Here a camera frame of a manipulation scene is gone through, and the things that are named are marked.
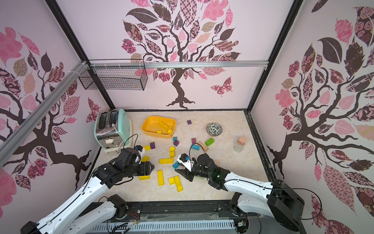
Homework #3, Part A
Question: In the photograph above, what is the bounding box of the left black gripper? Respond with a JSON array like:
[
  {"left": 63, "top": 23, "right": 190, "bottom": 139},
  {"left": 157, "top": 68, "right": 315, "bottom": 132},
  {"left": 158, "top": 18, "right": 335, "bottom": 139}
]
[{"left": 125, "top": 161, "right": 156, "bottom": 177}]

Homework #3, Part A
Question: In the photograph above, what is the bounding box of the long yellow diagonal block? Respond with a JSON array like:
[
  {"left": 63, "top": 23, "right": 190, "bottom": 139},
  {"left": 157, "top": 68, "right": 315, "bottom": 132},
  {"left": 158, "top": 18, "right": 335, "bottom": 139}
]
[{"left": 141, "top": 156, "right": 150, "bottom": 162}]

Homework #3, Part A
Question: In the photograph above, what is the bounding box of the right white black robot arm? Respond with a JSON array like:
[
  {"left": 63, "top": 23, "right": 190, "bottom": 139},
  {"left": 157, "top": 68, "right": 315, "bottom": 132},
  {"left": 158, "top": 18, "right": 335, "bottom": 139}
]
[{"left": 176, "top": 154, "right": 305, "bottom": 232}]

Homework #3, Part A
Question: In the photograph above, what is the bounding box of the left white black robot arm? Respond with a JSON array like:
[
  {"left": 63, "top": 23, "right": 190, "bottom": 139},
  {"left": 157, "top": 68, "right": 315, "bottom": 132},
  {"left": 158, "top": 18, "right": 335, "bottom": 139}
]
[{"left": 20, "top": 145, "right": 154, "bottom": 234}]

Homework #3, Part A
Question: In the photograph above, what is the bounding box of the teal long block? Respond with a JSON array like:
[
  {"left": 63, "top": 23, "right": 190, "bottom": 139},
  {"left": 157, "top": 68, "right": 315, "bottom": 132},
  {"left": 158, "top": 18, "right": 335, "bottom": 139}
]
[{"left": 172, "top": 162, "right": 180, "bottom": 170}]

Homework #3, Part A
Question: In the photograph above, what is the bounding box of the yellow horizontal mid block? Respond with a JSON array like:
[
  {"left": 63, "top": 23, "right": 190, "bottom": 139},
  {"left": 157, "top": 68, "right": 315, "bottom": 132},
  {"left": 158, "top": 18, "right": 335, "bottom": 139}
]
[{"left": 159, "top": 158, "right": 173, "bottom": 164}]

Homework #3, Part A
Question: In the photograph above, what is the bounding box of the yellow short block front left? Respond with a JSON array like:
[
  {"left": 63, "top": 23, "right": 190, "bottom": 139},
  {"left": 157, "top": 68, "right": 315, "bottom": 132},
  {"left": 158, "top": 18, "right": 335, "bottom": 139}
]
[{"left": 139, "top": 175, "right": 151, "bottom": 180}]

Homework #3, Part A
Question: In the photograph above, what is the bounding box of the yellow small front cube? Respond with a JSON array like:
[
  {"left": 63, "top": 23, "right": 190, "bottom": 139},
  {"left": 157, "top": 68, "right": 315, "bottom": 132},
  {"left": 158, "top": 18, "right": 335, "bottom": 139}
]
[{"left": 168, "top": 177, "right": 175, "bottom": 185}]

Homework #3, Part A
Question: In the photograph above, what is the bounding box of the yellow long front block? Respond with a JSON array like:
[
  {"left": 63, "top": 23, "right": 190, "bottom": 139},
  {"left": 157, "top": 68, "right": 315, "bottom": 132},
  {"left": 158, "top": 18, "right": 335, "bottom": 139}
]
[{"left": 173, "top": 175, "right": 183, "bottom": 193}]

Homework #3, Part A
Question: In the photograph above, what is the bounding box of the teal block far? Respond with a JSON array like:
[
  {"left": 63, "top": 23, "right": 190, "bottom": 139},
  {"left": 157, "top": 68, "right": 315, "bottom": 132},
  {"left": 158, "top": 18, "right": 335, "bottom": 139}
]
[{"left": 191, "top": 144, "right": 200, "bottom": 151}]

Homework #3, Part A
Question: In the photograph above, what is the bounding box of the wooden beige far block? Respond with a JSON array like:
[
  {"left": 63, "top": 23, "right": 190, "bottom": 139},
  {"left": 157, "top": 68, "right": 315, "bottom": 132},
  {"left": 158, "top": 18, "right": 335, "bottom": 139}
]
[{"left": 197, "top": 141, "right": 208, "bottom": 152}]

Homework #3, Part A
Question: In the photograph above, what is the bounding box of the yellow long upright block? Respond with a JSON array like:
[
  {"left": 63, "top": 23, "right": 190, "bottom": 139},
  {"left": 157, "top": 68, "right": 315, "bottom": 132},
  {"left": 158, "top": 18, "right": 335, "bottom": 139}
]
[{"left": 157, "top": 170, "right": 165, "bottom": 186}]

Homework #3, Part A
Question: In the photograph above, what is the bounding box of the yellow plastic tray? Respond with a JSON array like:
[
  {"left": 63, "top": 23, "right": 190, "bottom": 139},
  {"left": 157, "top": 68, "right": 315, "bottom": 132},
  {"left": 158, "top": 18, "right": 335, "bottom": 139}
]
[{"left": 142, "top": 116, "right": 176, "bottom": 138}]

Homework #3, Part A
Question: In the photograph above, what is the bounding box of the green block far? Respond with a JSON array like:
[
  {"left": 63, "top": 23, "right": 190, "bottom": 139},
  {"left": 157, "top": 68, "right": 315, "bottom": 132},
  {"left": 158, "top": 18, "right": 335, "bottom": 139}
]
[{"left": 205, "top": 138, "right": 215, "bottom": 147}]

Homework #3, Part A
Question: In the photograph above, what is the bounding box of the mint chrome toaster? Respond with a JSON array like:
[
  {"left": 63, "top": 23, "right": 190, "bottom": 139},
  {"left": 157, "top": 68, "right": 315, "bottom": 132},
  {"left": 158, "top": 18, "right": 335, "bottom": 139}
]
[{"left": 94, "top": 108, "right": 133, "bottom": 153}]

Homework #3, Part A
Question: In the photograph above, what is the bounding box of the patterned ceramic bowl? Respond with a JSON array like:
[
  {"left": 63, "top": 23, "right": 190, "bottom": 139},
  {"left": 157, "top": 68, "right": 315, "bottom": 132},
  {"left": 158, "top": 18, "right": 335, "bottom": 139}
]
[{"left": 206, "top": 123, "right": 223, "bottom": 137}]

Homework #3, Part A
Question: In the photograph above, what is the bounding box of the black base frame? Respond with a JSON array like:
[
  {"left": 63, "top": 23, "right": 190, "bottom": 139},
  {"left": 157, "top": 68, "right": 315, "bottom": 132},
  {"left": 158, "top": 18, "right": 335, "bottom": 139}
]
[{"left": 52, "top": 198, "right": 307, "bottom": 234}]

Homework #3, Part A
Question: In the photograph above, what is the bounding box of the white slotted cable duct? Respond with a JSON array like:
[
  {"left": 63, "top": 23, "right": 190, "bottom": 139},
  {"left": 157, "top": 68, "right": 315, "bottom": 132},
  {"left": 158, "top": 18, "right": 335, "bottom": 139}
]
[{"left": 88, "top": 220, "right": 236, "bottom": 234}]

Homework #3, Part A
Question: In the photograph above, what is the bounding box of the black wire basket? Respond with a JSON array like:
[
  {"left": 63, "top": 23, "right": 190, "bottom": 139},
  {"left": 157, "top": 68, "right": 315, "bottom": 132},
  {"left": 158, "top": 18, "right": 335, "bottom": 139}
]
[{"left": 79, "top": 58, "right": 148, "bottom": 91}]

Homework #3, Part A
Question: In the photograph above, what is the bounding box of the aluminium rail back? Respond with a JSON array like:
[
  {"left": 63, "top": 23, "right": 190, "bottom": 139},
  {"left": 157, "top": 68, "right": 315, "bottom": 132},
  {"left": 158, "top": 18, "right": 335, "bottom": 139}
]
[{"left": 90, "top": 60, "right": 269, "bottom": 69}]

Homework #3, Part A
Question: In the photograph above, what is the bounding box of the aluminium rail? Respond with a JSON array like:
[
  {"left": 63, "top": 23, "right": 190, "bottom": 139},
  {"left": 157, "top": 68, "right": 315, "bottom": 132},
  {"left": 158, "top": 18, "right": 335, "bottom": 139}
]
[
  {"left": 1, "top": 61, "right": 88, "bottom": 166},
  {"left": 90, "top": 60, "right": 269, "bottom": 69}
]

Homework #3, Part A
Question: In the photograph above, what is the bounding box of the aluminium rail left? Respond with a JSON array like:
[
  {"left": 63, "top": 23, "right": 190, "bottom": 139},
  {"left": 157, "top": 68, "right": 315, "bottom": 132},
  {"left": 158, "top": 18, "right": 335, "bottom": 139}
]
[{"left": 1, "top": 61, "right": 88, "bottom": 166}]

